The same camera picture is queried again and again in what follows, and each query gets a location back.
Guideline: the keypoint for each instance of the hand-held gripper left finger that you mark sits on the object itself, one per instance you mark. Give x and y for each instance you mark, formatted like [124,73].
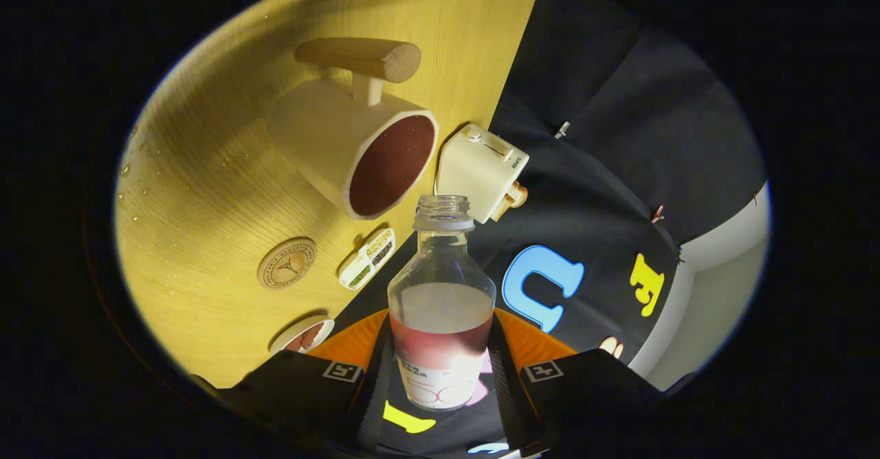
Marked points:
[371,411]

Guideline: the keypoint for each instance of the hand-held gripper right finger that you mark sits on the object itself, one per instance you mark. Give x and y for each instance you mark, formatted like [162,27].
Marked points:
[509,404]

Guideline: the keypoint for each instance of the clear juice bottle pink label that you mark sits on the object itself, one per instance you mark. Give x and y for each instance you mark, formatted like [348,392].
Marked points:
[440,308]

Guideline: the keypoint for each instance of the round cork coaster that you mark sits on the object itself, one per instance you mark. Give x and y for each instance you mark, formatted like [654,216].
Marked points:
[287,263]

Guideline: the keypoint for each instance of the white plate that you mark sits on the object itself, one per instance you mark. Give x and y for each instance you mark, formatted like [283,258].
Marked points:
[280,343]

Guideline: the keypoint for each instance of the white divided spice tray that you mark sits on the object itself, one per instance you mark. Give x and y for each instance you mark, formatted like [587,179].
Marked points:
[366,260]

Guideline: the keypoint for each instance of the toast slice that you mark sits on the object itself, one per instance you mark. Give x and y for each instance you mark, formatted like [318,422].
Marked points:
[518,194]
[502,209]

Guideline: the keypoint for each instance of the white toaster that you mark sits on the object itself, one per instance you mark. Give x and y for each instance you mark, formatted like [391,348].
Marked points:
[481,170]

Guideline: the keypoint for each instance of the wooden table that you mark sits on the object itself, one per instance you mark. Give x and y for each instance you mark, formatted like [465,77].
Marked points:
[206,239]

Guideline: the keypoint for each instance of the pink clip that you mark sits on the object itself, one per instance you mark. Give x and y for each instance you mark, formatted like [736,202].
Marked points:
[658,214]

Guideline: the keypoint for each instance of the white clip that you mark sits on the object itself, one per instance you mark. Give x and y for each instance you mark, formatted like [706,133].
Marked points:
[562,129]

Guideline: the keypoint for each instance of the black backdrop cloth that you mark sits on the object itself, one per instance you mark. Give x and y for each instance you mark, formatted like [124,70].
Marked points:
[605,136]

